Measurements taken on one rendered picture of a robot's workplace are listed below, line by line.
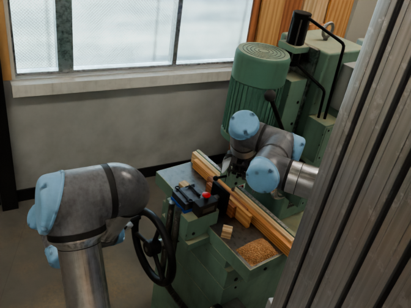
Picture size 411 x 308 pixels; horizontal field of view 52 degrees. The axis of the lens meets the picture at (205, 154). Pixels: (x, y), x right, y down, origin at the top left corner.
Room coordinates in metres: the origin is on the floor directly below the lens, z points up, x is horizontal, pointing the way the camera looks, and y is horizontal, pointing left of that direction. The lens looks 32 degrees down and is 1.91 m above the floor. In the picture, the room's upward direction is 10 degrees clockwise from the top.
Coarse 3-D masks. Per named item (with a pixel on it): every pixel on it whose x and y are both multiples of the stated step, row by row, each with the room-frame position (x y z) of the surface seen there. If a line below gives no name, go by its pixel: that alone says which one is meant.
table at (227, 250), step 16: (160, 176) 1.38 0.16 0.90; (176, 176) 1.39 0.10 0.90; (192, 176) 1.41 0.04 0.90; (224, 224) 1.15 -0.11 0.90; (240, 224) 1.17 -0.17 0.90; (192, 240) 1.08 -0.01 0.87; (208, 240) 1.11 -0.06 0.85; (224, 240) 1.07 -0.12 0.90; (240, 240) 1.08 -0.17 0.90; (224, 256) 1.04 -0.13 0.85; (240, 256) 1.01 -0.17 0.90; (240, 272) 0.98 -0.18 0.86; (256, 272) 0.98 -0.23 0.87
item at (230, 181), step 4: (224, 172) 1.27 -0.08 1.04; (228, 176) 1.25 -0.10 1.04; (232, 176) 1.24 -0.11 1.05; (236, 176) 1.24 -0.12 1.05; (224, 180) 1.26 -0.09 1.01; (228, 180) 1.25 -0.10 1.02; (232, 180) 1.24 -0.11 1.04; (236, 180) 1.25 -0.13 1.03; (240, 180) 1.26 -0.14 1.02; (244, 180) 1.28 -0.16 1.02; (228, 184) 1.25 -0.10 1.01; (232, 184) 1.24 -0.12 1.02; (236, 184) 1.25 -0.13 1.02; (240, 184) 1.27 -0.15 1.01
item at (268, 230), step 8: (200, 168) 1.44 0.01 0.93; (208, 176) 1.39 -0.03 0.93; (224, 184) 1.34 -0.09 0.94; (248, 208) 1.21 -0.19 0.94; (256, 216) 1.18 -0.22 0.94; (256, 224) 1.17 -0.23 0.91; (264, 224) 1.14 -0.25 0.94; (264, 232) 1.13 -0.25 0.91; (272, 232) 1.11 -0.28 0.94; (272, 240) 1.10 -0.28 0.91; (280, 240) 1.08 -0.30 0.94; (280, 248) 1.07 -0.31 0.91; (288, 248) 1.05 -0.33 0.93
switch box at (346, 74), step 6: (342, 66) 1.39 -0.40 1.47; (348, 66) 1.37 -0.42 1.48; (354, 66) 1.38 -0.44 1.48; (342, 72) 1.38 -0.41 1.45; (348, 72) 1.37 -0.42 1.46; (342, 78) 1.37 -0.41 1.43; (348, 78) 1.36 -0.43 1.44; (336, 84) 1.39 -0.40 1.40; (342, 84) 1.37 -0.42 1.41; (348, 84) 1.35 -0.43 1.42; (336, 90) 1.38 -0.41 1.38; (342, 90) 1.36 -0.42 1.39; (336, 96) 1.37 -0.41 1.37; (342, 96) 1.36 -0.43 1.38; (330, 102) 1.39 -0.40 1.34; (336, 102) 1.37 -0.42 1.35; (336, 108) 1.36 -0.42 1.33
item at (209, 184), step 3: (207, 183) 1.31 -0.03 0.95; (210, 183) 1.32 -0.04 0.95; (207, 186) 1.31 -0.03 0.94; (210, 186) 1.30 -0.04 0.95; (207, 189) 1.31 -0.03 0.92; (210, 189) 1.29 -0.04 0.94; (210, 192) 1.29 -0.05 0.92; (228, 204) 1.21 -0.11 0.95; (231, 204) 1.21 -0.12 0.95; (228, 207) 1.21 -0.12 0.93; (231, 207) 1.20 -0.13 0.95; (234, 207) 1.20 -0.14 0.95; (228, 210) 1.21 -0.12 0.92; (231, 210) 1.20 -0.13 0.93; (234, 210) 1.20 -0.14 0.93; (228, 213) 1.20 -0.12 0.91; (231, 213) 1.19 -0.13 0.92; (234, 213) 1.20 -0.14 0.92; (231, 216) 1.19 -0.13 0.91
